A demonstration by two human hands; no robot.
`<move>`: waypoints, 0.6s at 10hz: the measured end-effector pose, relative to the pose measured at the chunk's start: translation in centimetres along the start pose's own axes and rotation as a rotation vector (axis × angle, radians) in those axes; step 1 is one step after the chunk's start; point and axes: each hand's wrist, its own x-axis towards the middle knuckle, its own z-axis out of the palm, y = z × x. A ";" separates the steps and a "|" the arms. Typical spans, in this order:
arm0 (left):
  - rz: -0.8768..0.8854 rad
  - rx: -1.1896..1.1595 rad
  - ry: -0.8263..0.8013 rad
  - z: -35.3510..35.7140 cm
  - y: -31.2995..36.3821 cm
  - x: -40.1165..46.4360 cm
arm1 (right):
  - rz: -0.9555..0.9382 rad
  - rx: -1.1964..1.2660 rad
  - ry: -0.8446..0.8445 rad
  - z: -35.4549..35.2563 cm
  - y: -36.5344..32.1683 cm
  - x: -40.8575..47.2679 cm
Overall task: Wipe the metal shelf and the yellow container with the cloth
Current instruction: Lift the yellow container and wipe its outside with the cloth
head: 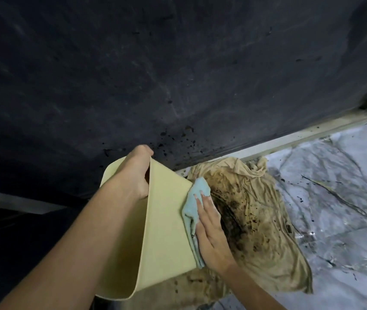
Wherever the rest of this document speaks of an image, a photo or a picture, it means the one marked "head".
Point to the person's right forearm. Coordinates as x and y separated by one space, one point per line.
254 292

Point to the cream plastic bin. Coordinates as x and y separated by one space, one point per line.
167 222

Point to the person's right middle finger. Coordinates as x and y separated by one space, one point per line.
209 208

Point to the person's left fingers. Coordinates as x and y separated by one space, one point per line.
143 151

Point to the person's right hand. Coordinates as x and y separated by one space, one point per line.
214 235

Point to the light blue cleaning cloth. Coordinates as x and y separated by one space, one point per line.
190 206

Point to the person's right thumb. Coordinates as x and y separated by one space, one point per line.
197 234

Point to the person's left hand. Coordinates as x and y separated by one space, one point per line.
131 177

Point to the white door frame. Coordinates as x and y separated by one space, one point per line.
299 132

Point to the person's left forearm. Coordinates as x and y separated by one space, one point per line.
73 242

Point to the stained beige cloth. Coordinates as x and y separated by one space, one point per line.
261 222

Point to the grey skirting board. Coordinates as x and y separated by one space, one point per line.
15 200

